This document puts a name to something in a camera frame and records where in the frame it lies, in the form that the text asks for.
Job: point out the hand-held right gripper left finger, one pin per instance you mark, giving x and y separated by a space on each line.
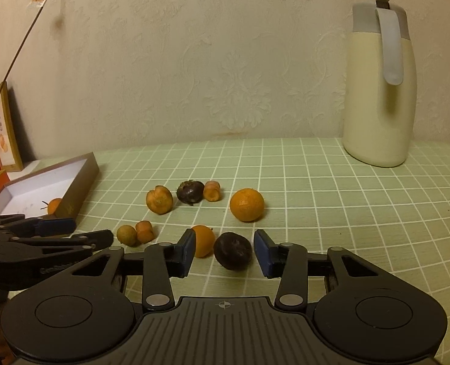
186 253

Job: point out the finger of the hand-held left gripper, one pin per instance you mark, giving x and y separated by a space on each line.
55 227
95 238

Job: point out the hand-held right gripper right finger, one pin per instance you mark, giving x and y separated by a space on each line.
263 253

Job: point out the medium orange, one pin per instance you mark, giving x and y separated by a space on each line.
204 241

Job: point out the small orange with stem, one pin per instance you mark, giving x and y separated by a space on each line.
54 205

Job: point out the dark passion fruit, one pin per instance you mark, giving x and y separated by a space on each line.
190 192
233 251

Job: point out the small yellow-green fruit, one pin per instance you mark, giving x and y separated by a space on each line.
126 235

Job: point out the brown box white inside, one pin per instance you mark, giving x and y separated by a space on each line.
38 194

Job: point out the small orange fruit piece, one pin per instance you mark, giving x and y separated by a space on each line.
145 231
212 191

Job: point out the large orange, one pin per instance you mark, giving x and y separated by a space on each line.
247 205

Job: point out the halved orange fruit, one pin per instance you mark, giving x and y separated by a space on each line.
159 200

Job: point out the green checked tablecloth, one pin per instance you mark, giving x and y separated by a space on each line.
342 205

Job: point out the wooden picture frame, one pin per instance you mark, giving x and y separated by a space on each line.
6 133

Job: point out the white wall sticker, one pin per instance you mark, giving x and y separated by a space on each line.
36 3

